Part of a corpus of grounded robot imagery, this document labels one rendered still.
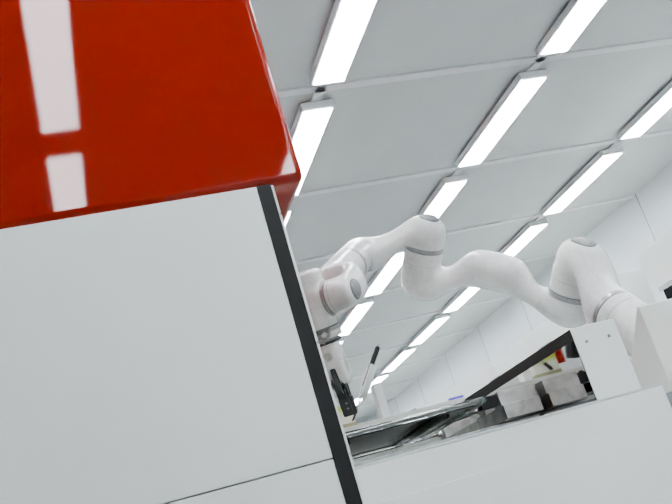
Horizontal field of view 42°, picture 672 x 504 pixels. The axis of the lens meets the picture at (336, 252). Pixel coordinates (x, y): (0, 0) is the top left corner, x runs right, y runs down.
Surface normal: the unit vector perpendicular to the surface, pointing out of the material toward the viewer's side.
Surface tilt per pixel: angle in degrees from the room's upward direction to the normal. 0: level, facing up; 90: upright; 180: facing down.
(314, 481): 90
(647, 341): 90
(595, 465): 90
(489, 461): 90
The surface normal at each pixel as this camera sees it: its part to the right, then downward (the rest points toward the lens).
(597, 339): 0.22, -0.38
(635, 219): -0.94, 0.18
